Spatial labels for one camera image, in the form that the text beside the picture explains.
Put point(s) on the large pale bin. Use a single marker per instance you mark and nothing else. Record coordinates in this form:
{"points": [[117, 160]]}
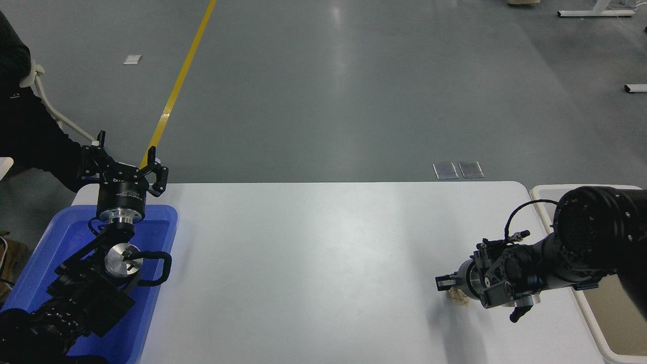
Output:
{"points": [[614, 323]]}

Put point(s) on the white chair frame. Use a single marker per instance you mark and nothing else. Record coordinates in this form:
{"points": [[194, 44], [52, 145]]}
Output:
{"points": [[29, 77]]}

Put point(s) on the white panel corner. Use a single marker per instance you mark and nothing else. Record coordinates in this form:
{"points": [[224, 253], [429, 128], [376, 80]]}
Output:
{"points": [[4, 168]]}

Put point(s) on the white desk foot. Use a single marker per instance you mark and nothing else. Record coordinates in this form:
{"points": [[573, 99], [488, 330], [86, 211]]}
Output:
{"points": [[591, 13], [637, 88]]}

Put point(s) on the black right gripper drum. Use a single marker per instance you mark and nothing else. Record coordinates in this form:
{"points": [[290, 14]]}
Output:
{"points": [[466, 280]]}

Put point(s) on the blue plastic tray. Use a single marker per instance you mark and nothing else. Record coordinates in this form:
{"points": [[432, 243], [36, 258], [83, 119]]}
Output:
{"points": [[65, 237]]}

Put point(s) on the tan paper ball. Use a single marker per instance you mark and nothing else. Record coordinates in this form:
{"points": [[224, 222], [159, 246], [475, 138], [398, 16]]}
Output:
{"points": [[459, 299]]}

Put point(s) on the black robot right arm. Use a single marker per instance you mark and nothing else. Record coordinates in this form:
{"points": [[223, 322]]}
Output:
{"points": [[596, 227]]}

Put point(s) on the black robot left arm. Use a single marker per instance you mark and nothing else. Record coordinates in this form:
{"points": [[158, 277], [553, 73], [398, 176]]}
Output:
{"points": [[86, 298]]}

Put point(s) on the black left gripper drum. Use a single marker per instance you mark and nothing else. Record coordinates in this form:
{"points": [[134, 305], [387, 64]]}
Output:
{"points": [[121, 194]]}

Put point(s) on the silver floor plate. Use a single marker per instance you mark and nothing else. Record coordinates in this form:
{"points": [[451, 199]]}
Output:
{"points": [[471, 169], [445, 171]]}

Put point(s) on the person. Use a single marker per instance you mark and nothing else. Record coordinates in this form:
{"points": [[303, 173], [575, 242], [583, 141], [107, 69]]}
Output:
{"points": [[521, 2], [30, 136]]}

